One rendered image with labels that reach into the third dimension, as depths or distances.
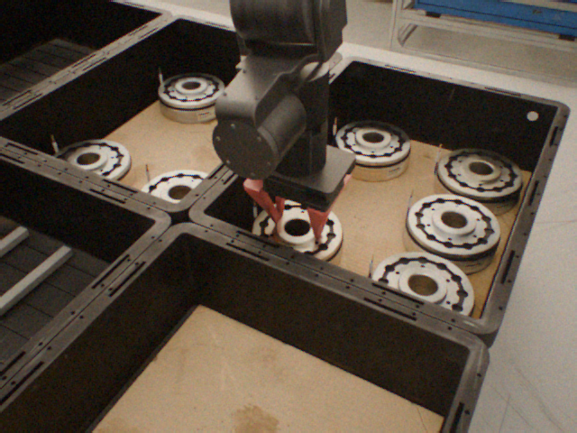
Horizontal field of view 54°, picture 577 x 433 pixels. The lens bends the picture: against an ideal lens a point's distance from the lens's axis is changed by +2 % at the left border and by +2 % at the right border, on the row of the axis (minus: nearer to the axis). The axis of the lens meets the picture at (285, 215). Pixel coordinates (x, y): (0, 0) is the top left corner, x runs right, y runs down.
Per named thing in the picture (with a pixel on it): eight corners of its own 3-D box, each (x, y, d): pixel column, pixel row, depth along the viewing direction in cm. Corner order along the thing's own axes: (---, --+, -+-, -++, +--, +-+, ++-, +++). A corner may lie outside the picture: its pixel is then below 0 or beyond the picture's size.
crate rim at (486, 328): (346, 69, 82) (347, 53, 80) (566, 120, 71) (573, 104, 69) (183, 234, 55) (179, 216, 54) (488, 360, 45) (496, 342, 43)
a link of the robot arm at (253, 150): (344, -27, 43) (247, -28, 46) (276, 43, 35) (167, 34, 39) (355, 111, 50) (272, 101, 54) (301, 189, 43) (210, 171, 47)
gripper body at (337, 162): (330, 208, 53) (333, 146, 48) (238, 177, 56) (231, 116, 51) (356, 168, 57) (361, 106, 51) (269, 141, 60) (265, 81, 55)
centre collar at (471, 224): (441, 203, 66) (443, 199, 66) (482, 219, 64) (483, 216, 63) (423, 226, 63) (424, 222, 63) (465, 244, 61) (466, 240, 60)
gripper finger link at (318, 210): (324, 262, 59) (326, 198, 52) (264, 240, 61) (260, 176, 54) (349, 221, 63) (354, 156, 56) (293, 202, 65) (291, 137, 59)
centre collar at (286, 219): (288, 209, 65) (288, 206, 64) (326, 224, 63) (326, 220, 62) (267, 236, 61) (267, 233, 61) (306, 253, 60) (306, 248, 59)
